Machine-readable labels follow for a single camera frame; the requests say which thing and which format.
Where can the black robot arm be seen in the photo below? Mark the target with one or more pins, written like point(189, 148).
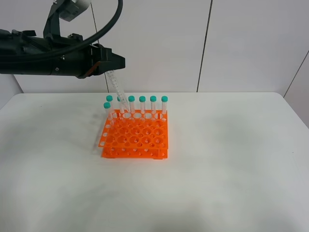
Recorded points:
point(26, 43)

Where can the green-capped test tube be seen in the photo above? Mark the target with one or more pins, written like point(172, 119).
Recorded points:
point(118, 89)

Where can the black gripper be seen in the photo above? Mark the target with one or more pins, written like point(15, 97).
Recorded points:
point(99, 60)

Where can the orange test tube rack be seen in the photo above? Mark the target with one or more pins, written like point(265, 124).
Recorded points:
point(137, 136)

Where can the rack tube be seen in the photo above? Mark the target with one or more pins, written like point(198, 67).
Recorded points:
point(109, 98)
point(121, 106)
point(164, 100)
point(131, 100)
point(142, 100)
point(153, 104)
point(109, 110)

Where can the rack tube front left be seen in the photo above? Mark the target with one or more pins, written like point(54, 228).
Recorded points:
point(109, 110)

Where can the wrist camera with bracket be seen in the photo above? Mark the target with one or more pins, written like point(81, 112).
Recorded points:
point(66, 10)

